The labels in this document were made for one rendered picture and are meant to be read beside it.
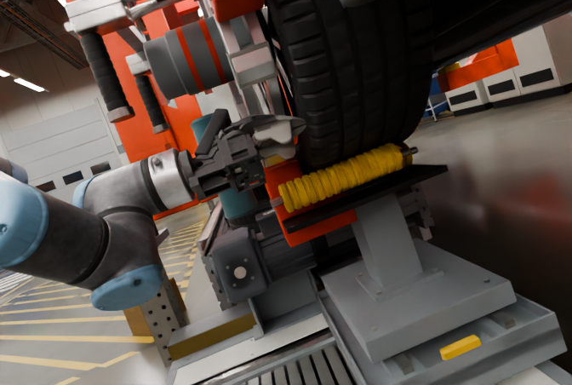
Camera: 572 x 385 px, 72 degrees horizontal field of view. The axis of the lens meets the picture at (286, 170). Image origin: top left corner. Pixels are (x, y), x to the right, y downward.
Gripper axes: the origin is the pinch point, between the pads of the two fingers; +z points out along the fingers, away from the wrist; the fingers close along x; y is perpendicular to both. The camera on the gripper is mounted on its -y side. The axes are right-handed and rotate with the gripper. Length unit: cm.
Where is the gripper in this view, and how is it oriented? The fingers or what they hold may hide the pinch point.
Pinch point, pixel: (297, 122)
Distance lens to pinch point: 67.5
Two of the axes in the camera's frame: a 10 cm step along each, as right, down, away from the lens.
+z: 9.3, -3.5, 0.9
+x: -1.7, -6.4, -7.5
